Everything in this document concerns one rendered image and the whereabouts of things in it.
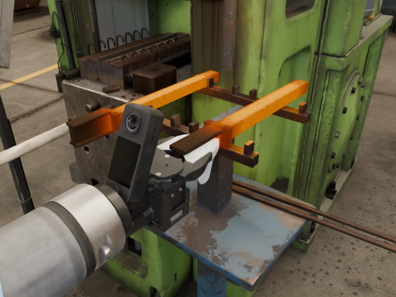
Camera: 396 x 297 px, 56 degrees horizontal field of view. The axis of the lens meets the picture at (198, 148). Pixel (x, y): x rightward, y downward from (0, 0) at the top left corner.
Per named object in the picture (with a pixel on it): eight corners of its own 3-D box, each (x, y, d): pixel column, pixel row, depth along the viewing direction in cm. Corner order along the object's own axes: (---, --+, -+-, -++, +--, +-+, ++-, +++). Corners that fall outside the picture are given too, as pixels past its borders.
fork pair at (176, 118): (192, 135, 69) (192, 125, 68) (170, 126, 72) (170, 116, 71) (256, 97, 85) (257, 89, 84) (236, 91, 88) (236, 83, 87)
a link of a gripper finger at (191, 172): (194, 154, 54) (149, 179, 48) (194, 143, 53) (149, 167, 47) (220, 166, 51) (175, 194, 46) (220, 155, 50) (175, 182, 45)
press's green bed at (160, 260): (162, 313, 152) (155, 226, 128) (98, 272, 170) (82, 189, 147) (230, 234, 192) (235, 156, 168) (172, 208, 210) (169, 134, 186)
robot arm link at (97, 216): (37, 187, 40) (93, 227, 35) (75, 168, 44) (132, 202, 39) (52, 248, 45) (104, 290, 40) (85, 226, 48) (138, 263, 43)
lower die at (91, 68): (124, 89, 117) (121, 63, 112) (81, 77, 126) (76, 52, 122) (199, 57, 147) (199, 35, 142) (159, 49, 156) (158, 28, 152)
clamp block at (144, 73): (154, 98, 111) (152, 77, 108) (132, 92, 115) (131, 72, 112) (178, 86, 119) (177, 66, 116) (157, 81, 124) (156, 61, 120)
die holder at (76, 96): (155, 227, 128) (147, 106, 105) (81, 189, 146) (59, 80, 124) (236, 156, 168) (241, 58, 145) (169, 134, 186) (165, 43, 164)
